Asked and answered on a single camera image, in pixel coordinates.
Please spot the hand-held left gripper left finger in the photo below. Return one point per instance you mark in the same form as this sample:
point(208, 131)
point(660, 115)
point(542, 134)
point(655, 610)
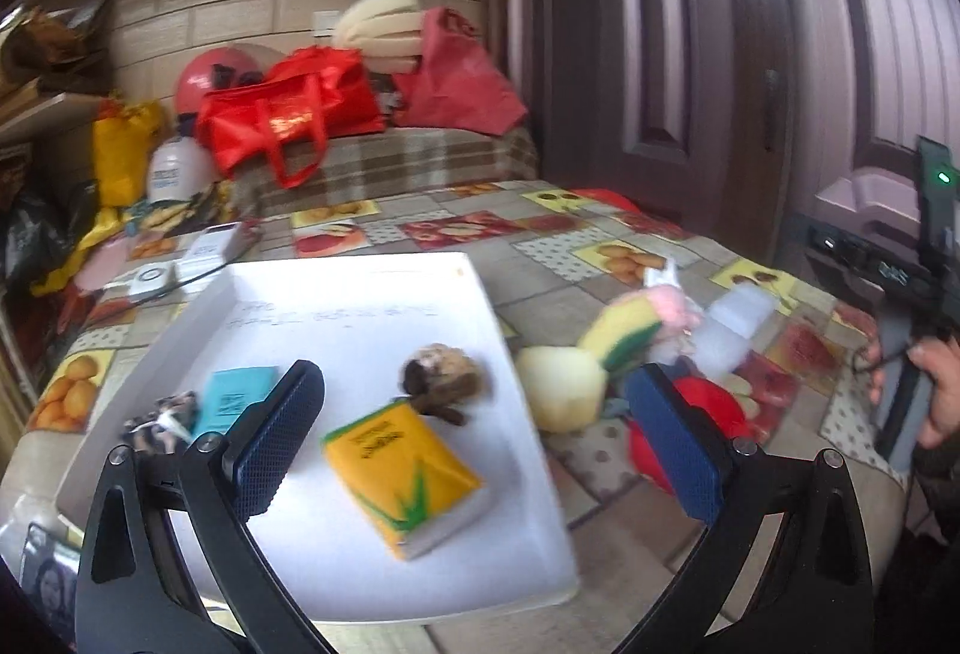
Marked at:
point(274, 444)

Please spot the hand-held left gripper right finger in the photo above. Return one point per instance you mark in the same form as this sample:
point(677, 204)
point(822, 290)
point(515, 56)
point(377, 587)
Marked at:
point(675, 444)

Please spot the red plush apple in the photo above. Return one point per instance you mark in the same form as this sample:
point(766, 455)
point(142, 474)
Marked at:
point(712, 399)

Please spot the pale yellow foam block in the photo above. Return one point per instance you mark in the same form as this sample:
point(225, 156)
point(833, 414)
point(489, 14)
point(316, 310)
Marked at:
point(559, 388)

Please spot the yellow and green sponge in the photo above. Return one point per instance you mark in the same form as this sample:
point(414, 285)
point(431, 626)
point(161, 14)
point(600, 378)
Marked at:
point(622, 324)

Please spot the pink plush toy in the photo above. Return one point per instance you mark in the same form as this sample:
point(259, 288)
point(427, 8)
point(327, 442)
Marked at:
point(675, 309)

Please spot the white cloth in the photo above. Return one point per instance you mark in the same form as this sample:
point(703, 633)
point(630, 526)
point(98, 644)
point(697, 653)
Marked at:
point(739, 324)

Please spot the white cardboard box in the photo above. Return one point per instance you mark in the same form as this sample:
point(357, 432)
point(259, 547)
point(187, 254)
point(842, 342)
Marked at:
point(360, 294)

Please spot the person's right forearm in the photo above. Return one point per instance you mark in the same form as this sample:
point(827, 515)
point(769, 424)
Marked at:
point(937, 504)

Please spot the person's right hand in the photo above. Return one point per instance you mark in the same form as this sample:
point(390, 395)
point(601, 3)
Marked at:
point(941, 384)

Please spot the teal packet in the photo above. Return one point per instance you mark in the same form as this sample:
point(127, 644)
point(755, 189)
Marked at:
point(236, 391)

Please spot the small black and white wrapper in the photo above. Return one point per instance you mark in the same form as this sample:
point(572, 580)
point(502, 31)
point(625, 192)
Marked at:
point(161, 421)

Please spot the yellow tissue pack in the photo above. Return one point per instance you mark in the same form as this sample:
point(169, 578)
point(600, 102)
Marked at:
point(397, 466)

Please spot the brown plush toy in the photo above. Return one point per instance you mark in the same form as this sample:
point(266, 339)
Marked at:
point(442, 376)

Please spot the white round device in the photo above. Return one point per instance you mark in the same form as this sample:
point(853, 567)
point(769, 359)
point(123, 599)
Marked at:
point(150, 280)

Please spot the white power bank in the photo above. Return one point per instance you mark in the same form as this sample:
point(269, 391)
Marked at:
point(214, 243)

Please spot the fruit print tablecloth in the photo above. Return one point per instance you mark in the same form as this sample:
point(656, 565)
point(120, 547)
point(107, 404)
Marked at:
point(525, 264)

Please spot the red cloth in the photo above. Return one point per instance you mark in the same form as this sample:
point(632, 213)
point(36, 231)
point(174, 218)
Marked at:
point(607, 199)

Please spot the crumpled yellow plastic sheet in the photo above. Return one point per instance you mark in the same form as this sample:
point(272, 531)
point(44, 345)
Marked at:
point(82, 241)

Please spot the white helmet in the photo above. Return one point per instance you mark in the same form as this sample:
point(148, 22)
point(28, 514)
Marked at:
point(176, 170)

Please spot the black plastic bag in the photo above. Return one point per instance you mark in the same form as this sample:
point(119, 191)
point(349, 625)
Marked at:
point(37, 241)

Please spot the plaid cloth cover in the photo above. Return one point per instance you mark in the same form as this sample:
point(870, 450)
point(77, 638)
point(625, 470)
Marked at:
point(420, 163)

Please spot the yellow shopping bag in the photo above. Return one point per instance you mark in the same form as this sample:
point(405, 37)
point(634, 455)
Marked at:
point(124, 151)

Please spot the brown panelled door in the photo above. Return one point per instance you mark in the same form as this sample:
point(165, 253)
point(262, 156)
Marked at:
point(675, 24)

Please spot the red tote bag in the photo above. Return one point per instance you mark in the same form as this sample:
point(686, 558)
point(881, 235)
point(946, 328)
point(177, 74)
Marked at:
point(300, 106)

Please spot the red helmet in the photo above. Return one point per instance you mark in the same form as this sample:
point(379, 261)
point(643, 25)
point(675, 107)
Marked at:
point(199, 80)

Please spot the red plastic bag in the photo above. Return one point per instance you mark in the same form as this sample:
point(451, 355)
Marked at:
point(457, 91)

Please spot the cream foam rolls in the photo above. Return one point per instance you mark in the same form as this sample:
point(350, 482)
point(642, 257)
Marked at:
point(375, 24)

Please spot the brown paper bags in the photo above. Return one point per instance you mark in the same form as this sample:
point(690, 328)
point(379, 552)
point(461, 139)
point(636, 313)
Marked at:
point(45, 43)

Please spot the wooden wall shelf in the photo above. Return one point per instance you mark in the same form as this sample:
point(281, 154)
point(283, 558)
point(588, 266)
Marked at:
point(52, 110)

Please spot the white wall socket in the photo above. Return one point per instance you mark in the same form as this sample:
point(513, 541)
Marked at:
point(325, 22)

